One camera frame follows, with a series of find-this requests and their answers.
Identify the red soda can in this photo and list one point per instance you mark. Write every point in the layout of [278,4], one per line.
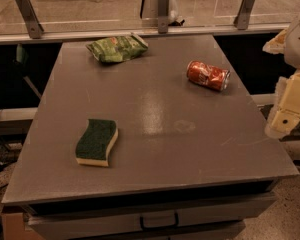
[208,76]

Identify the right metal bracket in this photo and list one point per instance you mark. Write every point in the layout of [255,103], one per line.
[242,19]

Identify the green and yellow sponge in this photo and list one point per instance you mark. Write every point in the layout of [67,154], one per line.
[95,144]

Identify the green chip bag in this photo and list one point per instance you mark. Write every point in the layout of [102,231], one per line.
[118,49]

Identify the grey drawer with handle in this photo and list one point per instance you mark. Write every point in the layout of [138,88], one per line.
[214,219]

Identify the left metal bracket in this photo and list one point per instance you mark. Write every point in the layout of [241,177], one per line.
[34,28]

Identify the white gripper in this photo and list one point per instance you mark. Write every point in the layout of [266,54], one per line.
[299,44]

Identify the metal window rail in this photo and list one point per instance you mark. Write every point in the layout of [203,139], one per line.
[55,37]

